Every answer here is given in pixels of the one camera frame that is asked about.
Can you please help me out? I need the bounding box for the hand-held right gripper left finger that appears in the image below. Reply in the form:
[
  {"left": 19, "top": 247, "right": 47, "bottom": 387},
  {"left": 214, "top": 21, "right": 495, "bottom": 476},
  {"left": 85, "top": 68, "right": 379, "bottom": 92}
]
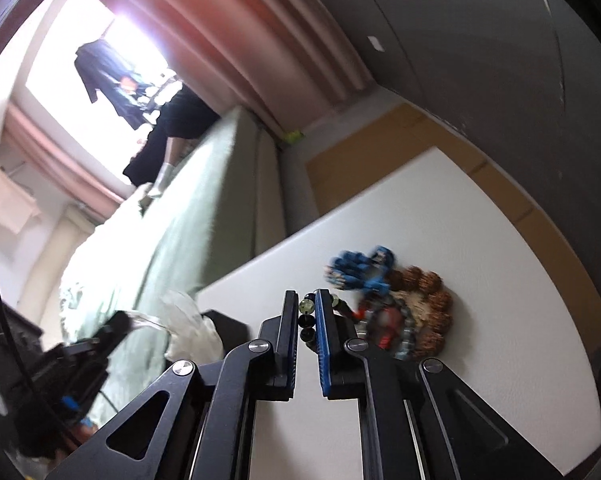
[{"left": 45, "top": 290, "right": 300, "bottom": 480}]

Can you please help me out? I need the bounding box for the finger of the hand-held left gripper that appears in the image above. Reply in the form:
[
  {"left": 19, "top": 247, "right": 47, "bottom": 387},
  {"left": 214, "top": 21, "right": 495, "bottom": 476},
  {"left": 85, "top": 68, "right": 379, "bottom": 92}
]
[{"left": 83, "top": 310, "right": 132, "bottom": 358}]

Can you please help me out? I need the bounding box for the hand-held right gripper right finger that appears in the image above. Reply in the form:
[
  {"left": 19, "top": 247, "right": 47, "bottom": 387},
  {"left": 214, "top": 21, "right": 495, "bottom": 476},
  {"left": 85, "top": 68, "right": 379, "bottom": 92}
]
[{"left": 315, "top": 288, "right": 562, "bottom": 480}]

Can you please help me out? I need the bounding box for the black and clear bead bracelet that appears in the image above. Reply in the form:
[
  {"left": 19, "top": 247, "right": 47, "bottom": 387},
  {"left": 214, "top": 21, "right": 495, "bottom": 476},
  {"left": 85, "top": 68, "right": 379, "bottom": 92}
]
[{"left": 298, "top": 291, "right": 356, "bottom": 348}]

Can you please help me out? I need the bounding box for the black box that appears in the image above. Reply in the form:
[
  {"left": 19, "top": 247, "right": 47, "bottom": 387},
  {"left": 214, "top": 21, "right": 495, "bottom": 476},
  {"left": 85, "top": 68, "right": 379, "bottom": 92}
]
[{"left": 200, "top": 309, "right": 249, "bottom": 357}]

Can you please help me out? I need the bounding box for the white plastic bag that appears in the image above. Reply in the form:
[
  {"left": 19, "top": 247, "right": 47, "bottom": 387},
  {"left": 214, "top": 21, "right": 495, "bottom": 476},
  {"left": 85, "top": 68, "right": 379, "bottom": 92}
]
[{"left": 159, "top": 290, "right": 224, "bottom": 364}]

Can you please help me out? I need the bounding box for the white bed mattress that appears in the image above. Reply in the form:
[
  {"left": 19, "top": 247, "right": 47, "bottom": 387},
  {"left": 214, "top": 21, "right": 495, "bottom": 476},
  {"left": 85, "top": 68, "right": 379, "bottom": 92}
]
[{"left": 195, "top": 105, "right": 289, "bottom": 297}]

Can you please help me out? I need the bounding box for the beige cloth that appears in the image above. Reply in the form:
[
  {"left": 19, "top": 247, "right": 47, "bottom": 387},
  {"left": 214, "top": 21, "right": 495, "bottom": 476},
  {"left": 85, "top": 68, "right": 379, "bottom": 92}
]
[{"left": 0, "top": 160, "right": 42, "bottom": 236}]

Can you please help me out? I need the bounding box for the grey sock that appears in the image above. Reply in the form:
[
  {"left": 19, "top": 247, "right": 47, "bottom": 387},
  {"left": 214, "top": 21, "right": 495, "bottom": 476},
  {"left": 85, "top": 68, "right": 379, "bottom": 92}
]
[{"left": 147, "top": 160, "right": 177, "bottom": 199}]

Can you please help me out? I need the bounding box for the narrow pink curtain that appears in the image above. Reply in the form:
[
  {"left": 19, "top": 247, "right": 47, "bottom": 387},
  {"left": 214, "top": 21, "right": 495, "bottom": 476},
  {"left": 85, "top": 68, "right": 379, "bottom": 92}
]
[{"left": 3, "top": 104, "right": 127, "bottom": 222}]

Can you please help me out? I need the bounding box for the black cloth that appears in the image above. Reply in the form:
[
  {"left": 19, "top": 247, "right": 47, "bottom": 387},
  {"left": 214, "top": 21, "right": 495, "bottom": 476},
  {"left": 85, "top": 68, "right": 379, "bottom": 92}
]
[{"left": 122, "top": 84, "right": 222, "bottom": 187}]

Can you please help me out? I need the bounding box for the hanging dark garment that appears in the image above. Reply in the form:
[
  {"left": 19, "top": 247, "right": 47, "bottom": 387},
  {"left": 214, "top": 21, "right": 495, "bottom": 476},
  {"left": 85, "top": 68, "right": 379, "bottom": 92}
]
[{"left": 74, "top": 37, "right": 154, "bottom": 130}]

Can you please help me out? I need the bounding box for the wide pink curtain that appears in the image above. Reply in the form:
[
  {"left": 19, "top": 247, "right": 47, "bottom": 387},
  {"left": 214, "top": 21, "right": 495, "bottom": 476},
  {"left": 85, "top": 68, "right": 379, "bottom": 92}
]
[{"left": 78, "top": 0, "right": 376, "bottom": 135}]

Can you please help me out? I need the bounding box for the black cable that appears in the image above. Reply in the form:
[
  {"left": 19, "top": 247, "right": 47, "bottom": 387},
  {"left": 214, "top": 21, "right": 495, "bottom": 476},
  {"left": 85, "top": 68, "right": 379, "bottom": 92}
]
[{"left": 0, "top": 245, "right": 84, "bottom": 448}]

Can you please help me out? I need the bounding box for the red and grey bead bracelet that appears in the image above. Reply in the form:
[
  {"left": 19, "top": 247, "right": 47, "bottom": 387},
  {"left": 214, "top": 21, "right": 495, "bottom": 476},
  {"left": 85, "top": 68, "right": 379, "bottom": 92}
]
[{"left": 355, "top": 296, "right": 427, "bottom": 361}]

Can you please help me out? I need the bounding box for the blue bead bracelet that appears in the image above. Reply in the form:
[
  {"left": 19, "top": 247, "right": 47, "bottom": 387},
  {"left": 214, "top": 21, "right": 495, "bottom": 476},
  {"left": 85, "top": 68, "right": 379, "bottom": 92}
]
[{"left": 324, "top": 245, "right": 397, "bottom": 297}]

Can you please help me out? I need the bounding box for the brown wooden bead bracelet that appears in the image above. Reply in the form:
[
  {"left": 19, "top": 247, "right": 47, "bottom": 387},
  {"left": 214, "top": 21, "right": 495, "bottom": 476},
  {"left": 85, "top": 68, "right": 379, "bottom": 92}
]
[{"left": 387, "top": 266, "right": 454, "bottom": 361}]

